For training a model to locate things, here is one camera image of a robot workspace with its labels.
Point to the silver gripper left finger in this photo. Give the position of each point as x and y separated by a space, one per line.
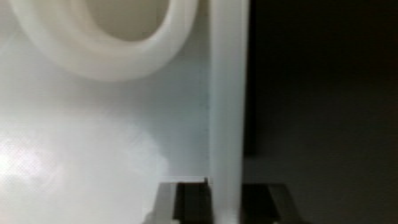
183 204

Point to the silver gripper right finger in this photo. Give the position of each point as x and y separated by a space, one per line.
268 205

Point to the white square table top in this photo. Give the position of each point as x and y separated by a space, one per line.
120 109

